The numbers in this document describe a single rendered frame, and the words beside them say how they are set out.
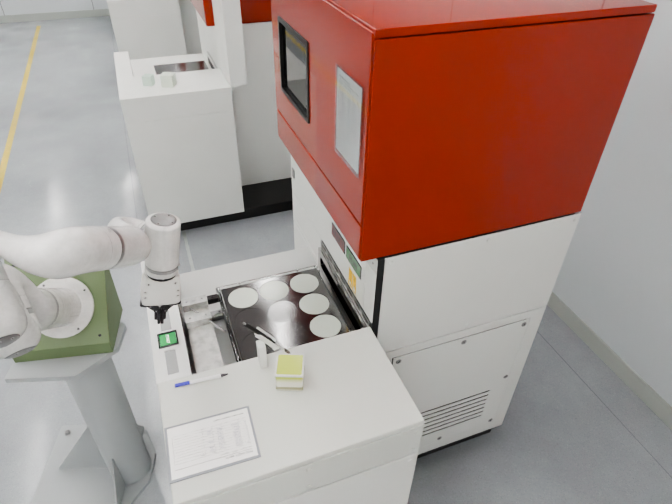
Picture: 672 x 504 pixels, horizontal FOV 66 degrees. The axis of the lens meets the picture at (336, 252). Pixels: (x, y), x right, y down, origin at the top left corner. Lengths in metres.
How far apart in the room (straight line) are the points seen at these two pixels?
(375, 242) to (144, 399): 1.68
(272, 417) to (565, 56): 1.13
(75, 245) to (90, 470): 1.67
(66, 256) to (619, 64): 1.34
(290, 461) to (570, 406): 1.79
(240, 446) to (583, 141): 1.20
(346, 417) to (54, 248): 0.78
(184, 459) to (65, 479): 1.29
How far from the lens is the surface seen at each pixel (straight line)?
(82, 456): 2.51
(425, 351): 1.79
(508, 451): 2.57
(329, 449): 1.32
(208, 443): 1.35
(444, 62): 1.21
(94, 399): 2.02
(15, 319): 1.06
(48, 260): 1.01
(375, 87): 1.14
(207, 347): 1.66
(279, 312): 1.70
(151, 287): 1.43
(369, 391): 1.42
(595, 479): 2.64
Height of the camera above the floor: 2.10
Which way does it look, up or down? 38 degrees down
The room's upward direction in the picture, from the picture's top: 1 degrees clockwise
